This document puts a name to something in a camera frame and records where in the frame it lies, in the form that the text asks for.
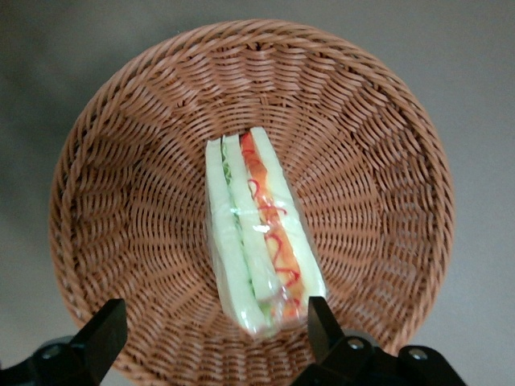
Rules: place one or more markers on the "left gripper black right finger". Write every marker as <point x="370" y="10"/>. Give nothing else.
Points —
<point x="328" y="337"/>

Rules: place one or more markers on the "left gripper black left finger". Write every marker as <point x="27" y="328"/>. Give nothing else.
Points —
<point x="102" y="337"/>

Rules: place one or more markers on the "triangle sandwich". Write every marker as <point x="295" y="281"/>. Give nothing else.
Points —
<point x="257" y="241"/>

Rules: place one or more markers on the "round brown wicker basket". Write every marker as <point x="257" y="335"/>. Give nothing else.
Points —
<point x="141" y="201"/>

